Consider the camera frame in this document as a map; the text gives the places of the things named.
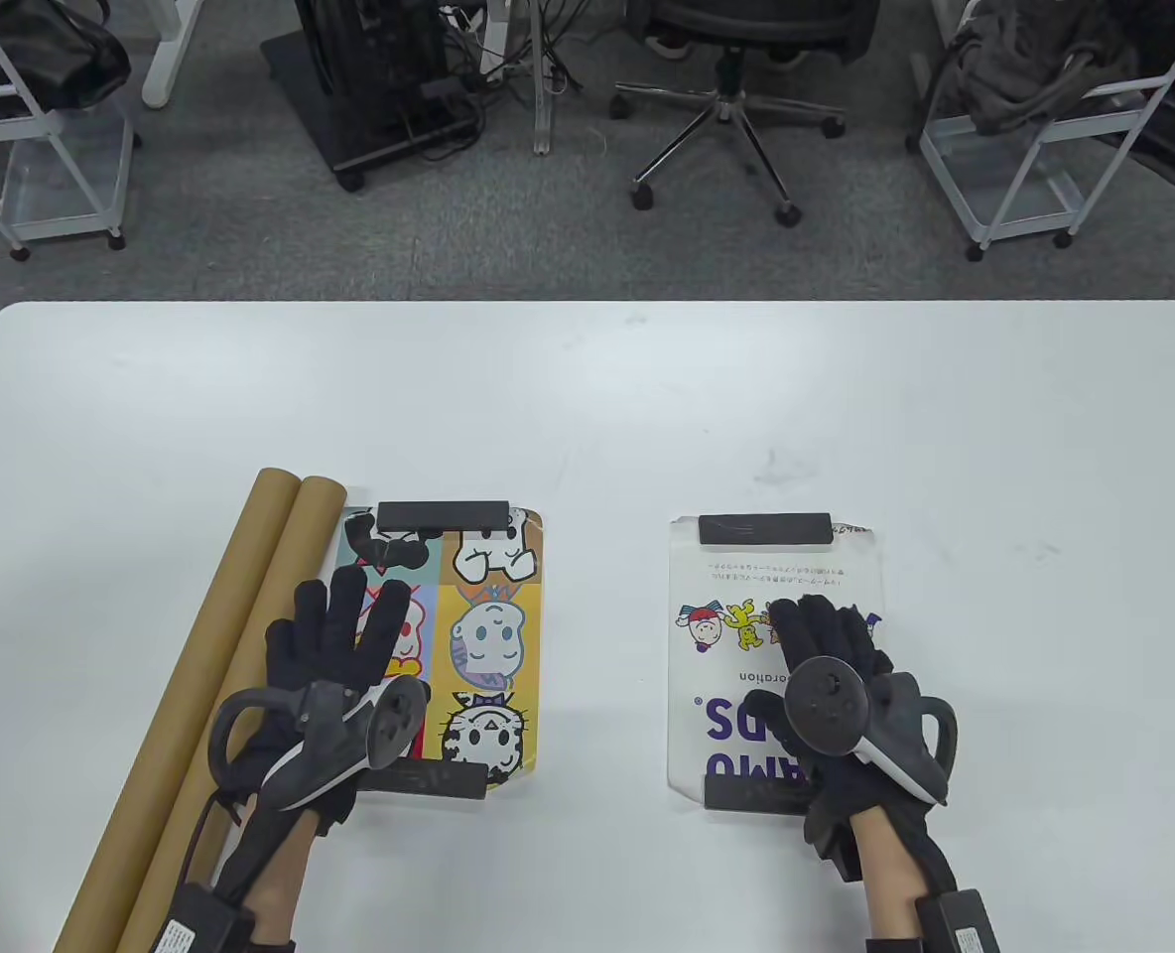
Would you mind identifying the person's left hand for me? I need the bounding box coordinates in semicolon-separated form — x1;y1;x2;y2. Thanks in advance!
212;564;415;894

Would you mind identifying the person's right hand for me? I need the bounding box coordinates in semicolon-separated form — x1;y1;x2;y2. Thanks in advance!
766;594;956;894

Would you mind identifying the brown cardboard mailing tube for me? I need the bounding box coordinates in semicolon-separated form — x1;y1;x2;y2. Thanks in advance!
52;469;301;953
116;476;350;953

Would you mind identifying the white cartoon figures poster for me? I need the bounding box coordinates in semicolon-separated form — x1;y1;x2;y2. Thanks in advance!
667;514;888;810

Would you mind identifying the colourful cartoon faces poster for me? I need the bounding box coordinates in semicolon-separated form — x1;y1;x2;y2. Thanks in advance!
325;506;546;787

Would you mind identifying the black rectangular weight bar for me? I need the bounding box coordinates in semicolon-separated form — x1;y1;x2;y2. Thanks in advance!
704;776;819;813
699;513;833;546
377;501;509;530
354;759;490;801

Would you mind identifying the person's right forearm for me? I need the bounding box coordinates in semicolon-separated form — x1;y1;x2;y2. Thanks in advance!
860;804;934;939

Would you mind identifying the white wheeled cart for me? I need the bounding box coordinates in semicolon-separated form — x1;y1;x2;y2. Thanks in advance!
910;0;1175;261
0;0;142;261

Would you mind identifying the black wheeled equipment stand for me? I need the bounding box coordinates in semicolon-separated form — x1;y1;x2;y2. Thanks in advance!
260;0;484;192

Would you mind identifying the black office chair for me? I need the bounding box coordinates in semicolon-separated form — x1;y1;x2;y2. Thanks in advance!
612;0;881;227

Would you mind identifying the white desk leg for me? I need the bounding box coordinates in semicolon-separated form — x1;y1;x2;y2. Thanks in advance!
141;0;206;108
531;0;561;156

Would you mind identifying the grey backpack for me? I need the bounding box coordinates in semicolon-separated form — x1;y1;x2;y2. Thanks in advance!
950;0;1144;135

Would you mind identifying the black bag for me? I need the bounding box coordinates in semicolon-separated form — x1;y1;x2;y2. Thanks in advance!
0;0;132;125

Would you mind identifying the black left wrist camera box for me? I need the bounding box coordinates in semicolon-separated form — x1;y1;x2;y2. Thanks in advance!
156;884;256;953

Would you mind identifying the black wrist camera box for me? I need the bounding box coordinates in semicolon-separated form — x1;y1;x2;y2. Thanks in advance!
915;890;1000;953
156;884;256;953

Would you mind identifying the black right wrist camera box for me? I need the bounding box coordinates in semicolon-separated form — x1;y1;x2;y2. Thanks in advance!
915;890;1000;953

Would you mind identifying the black cable bundle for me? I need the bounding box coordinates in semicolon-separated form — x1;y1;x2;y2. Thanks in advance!
439;0;588;100

